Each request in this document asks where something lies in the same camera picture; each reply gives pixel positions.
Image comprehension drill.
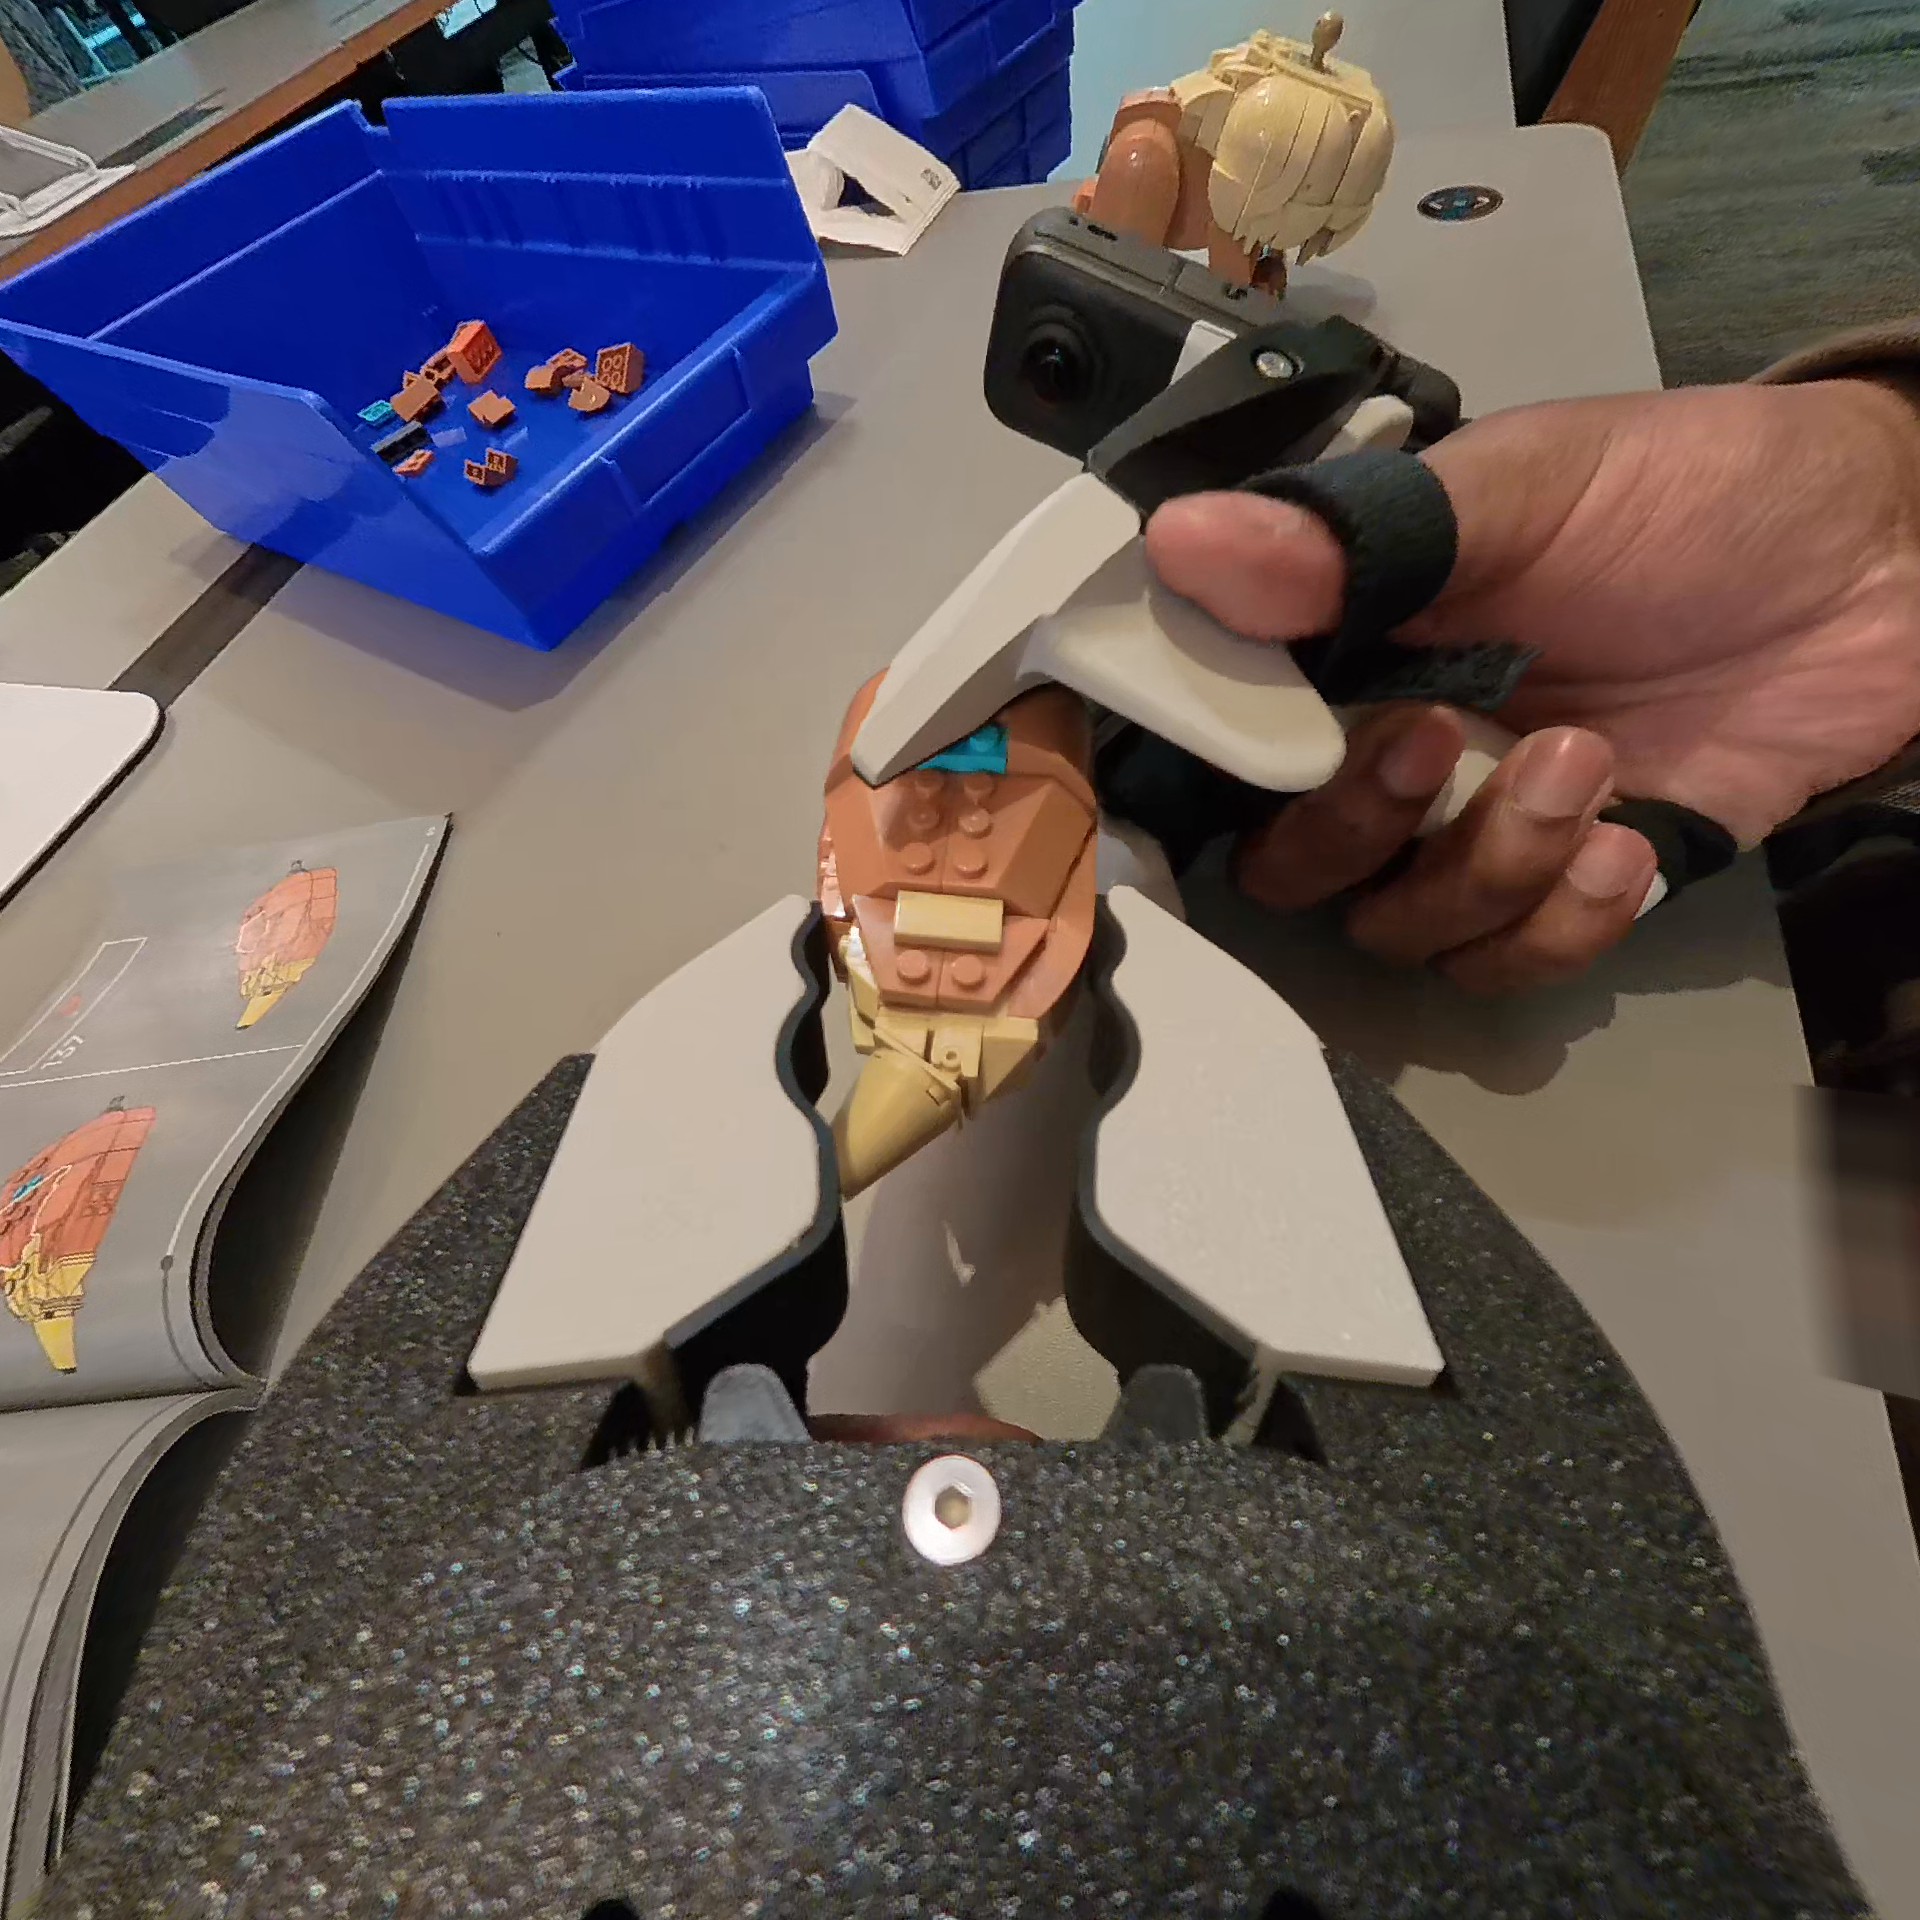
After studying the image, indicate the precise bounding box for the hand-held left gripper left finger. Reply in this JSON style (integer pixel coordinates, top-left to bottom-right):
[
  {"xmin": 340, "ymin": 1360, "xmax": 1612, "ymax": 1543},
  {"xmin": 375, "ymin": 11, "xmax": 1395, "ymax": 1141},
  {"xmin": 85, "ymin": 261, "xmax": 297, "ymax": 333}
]
[{"xmin": 469, "ymin": 896, "xmax": 847, "ymax": 1443}]

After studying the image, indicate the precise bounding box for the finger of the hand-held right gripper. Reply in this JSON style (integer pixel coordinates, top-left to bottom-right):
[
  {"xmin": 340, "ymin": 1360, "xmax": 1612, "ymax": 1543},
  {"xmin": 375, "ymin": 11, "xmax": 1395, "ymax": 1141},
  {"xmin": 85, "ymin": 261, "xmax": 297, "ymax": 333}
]
[
  {"xmin": 852, "ymin": 471, "xmax": 1162, "ymax": 787},
  {"xmin": 1031, "ymin": 576, "xmax": 1346, "ymax": 793}
]

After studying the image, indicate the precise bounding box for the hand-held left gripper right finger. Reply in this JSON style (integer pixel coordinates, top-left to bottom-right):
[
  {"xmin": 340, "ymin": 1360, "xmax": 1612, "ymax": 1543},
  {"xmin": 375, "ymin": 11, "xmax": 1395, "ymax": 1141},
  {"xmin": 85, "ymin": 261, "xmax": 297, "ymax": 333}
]
[{"xmin": 1068, "ymin": 885, "xmax": 1447, "ymax": 1445}]

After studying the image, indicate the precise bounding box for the brown toy brick ship model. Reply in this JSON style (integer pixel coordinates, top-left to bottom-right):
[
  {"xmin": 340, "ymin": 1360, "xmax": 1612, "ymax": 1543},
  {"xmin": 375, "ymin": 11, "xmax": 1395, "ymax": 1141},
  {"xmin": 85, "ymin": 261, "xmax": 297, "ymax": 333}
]
[{"xmin": 816, "ymin": 667, "xmax": 1104, "ymax": 1200}]

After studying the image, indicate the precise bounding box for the person's right forearm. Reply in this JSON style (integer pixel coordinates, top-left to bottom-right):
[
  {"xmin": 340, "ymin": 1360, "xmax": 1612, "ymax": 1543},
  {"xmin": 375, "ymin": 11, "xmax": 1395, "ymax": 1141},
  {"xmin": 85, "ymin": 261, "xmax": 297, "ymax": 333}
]
[{"xmin": 1746, "ymin": 307, "xmax": 1920, "ymax": 1089}]

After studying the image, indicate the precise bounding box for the person's right hand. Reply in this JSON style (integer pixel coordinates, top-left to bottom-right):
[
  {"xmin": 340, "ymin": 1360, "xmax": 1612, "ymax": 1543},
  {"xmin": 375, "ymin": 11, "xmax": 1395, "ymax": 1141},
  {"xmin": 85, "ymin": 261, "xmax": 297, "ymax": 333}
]
[{"xmin": 1148, "ymin": 360, "xmax": 1920, "ymax": 1000}]

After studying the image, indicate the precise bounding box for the tan and brown brick figure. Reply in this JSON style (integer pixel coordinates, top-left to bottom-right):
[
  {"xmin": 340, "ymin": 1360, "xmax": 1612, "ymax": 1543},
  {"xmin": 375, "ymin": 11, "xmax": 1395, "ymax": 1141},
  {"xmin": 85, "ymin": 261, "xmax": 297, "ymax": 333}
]
[{"xmin": 1072, "ymin": 11, "xmax": 1396, "ymax": 303}]

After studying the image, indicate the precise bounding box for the open blue plastic bin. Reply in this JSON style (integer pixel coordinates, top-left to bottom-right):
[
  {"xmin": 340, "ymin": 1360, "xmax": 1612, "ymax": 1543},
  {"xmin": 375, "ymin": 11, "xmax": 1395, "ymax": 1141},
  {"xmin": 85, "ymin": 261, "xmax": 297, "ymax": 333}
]
[{"xmin": 0, "ymin": 82, "xmax": 840, "ymax": 649}]

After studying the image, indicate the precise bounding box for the clear bag with white paper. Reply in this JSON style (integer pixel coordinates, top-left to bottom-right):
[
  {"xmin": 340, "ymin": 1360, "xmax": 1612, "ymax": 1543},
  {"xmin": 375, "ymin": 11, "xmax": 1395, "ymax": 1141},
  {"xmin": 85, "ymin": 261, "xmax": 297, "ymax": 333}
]
[{"xmin": 784, "ymin": 104, "xmax": 962, "ymax": 253}]

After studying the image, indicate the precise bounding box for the pile of small brown bricks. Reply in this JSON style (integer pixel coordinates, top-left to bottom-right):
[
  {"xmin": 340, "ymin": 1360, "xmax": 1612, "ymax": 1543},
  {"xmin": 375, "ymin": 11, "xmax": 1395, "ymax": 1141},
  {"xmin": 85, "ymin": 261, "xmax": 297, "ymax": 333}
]
[{"xmin": 357, "ymin": 319, "xmax": 650, "ymax": 493}]

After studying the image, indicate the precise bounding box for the wooden furniture leg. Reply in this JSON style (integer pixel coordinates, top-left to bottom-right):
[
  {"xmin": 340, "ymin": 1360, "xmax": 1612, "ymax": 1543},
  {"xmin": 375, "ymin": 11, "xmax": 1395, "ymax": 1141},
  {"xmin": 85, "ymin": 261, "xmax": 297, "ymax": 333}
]
[{"xmin": 1507, "ymin": 0, "xmax": 1666, "ymax": 129}]

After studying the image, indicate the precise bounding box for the stack of blue bins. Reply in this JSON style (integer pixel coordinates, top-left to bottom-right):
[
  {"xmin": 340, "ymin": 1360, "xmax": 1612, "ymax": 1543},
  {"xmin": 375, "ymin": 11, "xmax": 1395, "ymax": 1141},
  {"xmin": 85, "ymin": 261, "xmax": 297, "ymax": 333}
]
[{"xmin": 546, "ymin": 0, "xmax": 1082, "ymax": 190}]

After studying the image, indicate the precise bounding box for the grey instruction booklet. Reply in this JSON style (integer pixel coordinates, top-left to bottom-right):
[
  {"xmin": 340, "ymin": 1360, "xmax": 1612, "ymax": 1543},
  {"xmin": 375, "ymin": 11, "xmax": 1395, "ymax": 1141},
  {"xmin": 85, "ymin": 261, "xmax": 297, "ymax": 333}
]
[{"xmin": 0, "ymin": 814, "xmax": 453, "ymax": 1877}]

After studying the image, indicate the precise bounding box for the white stand base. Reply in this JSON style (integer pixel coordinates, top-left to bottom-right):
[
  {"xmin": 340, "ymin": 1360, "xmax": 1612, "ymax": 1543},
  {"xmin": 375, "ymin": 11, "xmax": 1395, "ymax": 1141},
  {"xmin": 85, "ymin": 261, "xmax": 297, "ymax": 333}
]
[{"xmin": 0, "ymin": 682, "xmax": 165, "ymax": 911}]

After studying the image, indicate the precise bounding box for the wood-edged grey table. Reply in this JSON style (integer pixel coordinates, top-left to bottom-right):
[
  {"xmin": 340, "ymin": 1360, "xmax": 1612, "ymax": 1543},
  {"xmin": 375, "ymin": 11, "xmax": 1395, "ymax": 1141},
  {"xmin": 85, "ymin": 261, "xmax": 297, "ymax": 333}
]
[{"xmin": 0, "ymin": 0, "xmax": 453, "ymax": 289}]

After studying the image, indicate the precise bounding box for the clear plastic container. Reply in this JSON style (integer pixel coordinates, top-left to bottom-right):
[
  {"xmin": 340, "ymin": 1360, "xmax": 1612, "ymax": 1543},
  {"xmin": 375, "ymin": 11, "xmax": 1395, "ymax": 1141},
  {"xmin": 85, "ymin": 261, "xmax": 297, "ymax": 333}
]
[{"xmin": 0, "ymin": 123, "xmax": 140, "ymax": 250}]

